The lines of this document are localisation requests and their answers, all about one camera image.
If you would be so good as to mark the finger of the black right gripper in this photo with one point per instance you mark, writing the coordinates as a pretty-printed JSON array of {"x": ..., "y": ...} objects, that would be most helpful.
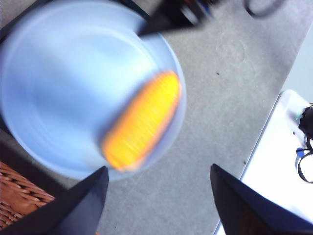
[{"x": 166, "y": 19}]

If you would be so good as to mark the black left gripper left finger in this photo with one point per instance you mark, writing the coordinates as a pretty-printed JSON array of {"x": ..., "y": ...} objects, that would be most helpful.
[{"x": 73, "y": 210}]

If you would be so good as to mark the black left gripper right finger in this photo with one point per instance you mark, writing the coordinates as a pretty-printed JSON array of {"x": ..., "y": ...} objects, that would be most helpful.
[{"x": 244, "y": 210}]

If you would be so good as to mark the yellow corn cob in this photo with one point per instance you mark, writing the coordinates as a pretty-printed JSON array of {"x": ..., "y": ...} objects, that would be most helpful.
[{"x": 144, "y": 120}]

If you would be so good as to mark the blue round plate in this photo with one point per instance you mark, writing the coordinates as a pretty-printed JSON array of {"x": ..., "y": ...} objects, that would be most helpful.
[{"x": 68, "y": 98}]

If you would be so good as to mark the brown wicker basket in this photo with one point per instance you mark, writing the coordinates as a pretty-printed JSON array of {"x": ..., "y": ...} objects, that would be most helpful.
[{"x": 17, "y": 193}]

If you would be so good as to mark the white side table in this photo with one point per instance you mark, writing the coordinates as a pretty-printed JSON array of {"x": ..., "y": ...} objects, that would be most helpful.
[{"x": 274, "y": 151}]

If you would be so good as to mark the small black device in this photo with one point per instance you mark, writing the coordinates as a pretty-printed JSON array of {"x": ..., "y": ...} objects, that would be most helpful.
[{"x": 306, "y": 121}]

